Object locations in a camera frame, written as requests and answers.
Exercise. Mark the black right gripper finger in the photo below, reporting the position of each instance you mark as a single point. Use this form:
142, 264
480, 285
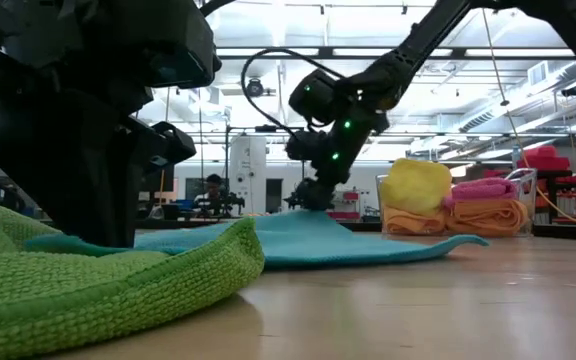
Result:
313, 195

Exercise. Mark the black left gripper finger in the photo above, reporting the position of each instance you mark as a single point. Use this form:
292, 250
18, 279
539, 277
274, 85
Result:
78, 185
165, 145

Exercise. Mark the blue microfiber towel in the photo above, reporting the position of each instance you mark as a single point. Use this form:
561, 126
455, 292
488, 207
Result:
318, 240

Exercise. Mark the yellow microfiber towel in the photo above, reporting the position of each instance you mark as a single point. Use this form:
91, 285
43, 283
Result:
415, 185

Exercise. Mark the orange microfiber towel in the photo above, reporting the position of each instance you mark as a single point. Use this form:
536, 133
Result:
413, 222
488, 217

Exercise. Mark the green microfiber towel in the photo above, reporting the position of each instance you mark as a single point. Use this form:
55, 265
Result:
68, 300

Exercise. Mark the pink microfiber towel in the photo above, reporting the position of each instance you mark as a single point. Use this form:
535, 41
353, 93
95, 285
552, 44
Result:
483, 190

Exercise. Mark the clear plastic bin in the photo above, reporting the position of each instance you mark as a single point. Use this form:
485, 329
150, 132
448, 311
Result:
530, 200

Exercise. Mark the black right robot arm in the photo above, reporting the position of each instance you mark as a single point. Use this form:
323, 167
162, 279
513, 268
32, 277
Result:
418, 50

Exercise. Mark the person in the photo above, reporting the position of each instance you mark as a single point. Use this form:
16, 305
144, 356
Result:
212, 190

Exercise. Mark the red plastic crate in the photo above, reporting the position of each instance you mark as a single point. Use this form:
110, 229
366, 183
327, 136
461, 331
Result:
543, 162

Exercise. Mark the black background table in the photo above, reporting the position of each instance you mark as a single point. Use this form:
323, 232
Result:
558, 176

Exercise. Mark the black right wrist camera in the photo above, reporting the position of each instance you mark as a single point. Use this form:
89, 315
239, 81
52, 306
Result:
305, 145

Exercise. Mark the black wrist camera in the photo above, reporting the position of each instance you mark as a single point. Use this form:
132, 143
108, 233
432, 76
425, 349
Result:
305, 145
168, 45

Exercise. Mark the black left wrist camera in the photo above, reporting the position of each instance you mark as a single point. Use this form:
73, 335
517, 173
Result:
168, 45

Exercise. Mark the black round ceiling camera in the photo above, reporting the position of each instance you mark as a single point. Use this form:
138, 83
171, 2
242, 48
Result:
254, 88

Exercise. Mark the black overhead frame beam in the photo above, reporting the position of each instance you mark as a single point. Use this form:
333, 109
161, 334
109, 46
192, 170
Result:
493, 52

